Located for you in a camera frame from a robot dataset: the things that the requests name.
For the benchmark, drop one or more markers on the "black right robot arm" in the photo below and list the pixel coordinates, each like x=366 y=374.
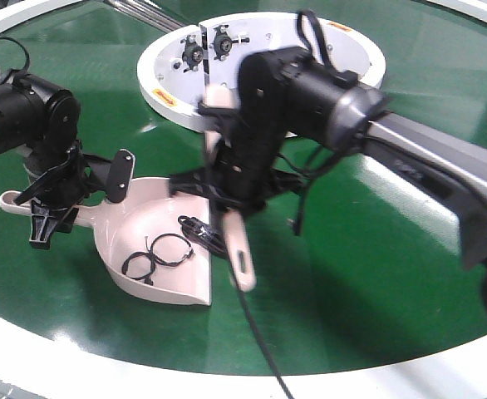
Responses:
x=289 y=91

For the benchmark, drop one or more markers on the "chrome conveyor rollers top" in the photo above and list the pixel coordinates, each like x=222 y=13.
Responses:
x=147 y=12

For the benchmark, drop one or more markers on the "black bearing mount right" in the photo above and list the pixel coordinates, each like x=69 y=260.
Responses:
x=223 y=42

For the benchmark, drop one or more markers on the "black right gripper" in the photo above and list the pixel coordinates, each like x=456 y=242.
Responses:
x=235 y=177

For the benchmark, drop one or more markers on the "white outer conveyor rim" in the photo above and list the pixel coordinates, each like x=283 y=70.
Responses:
x=370 y=302

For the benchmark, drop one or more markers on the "black bearing mount left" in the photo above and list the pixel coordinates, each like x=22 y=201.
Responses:
x=193 y=53

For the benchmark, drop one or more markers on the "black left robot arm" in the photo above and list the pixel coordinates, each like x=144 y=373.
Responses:
x=41 y=118

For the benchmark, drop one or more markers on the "beige hand brush black bristles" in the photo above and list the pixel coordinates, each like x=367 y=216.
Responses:
x=231 y=221

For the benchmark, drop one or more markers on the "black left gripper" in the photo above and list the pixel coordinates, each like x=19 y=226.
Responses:
x=54 y=194

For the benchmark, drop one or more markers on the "beige plastic dustpan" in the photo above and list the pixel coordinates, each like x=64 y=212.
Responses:
x=143 y=247

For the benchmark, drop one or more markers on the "black bearing mount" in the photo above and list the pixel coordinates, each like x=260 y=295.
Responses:
x=223 y=42
x=193 y=53

